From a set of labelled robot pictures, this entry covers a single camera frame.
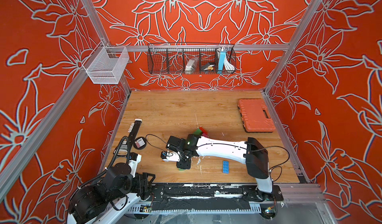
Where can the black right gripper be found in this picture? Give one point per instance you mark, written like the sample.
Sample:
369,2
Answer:
185,167

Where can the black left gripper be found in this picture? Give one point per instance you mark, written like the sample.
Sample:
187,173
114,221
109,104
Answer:
141,188

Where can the tall green lego brick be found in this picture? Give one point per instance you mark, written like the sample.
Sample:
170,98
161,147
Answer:
198,132

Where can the red lego brick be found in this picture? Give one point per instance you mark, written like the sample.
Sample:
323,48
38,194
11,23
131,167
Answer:
203,131

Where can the blue lego brick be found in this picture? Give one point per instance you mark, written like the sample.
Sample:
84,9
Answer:
225,167

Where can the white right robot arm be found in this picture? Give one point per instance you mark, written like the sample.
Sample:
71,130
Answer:
250,152

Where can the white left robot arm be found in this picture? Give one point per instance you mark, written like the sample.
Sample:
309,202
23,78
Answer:
111,187

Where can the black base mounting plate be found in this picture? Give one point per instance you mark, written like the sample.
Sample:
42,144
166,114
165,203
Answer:
205,197

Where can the round black red disc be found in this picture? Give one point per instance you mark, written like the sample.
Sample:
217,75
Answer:
140,143

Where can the orange plastic tool case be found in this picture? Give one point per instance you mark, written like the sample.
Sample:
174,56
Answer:
255,116

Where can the grey packet in basket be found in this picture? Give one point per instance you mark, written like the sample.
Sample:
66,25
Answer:
191,65

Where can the black item in basket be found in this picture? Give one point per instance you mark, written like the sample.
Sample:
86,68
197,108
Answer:
208,67

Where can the light blue box in basket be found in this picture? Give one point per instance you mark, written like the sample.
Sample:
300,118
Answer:
221,59

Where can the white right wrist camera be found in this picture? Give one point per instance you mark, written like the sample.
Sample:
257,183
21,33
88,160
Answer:
170,156

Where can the black wire wall basket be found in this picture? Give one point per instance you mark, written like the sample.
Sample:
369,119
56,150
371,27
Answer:
171,58

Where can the clear plastic wall bin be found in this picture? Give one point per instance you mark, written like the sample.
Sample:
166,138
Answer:
105,66

